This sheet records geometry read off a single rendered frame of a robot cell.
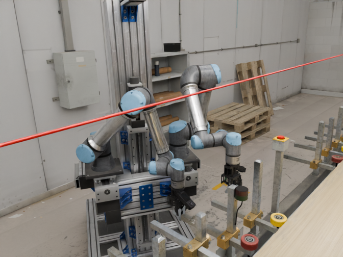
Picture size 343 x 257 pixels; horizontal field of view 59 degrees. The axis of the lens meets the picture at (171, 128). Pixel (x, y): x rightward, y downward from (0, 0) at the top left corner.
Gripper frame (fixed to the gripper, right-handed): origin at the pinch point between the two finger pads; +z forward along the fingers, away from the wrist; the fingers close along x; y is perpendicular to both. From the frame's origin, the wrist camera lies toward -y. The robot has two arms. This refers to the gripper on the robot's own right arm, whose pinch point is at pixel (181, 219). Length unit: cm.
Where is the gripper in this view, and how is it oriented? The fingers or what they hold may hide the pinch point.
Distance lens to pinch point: 178.2
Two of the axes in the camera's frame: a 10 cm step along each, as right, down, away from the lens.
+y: -7.3, -1.9, 6.6
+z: 0.3, 9.5, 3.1
